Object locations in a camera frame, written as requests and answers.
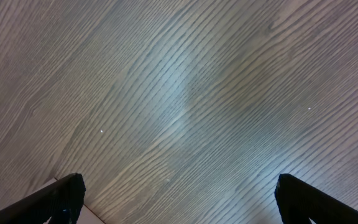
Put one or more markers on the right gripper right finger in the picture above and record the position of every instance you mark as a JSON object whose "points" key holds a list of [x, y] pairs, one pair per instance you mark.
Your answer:
{"points": [[301, 203]]}

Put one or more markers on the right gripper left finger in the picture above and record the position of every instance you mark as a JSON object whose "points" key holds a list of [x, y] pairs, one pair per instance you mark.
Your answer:
{"points": [[58, 203]]}

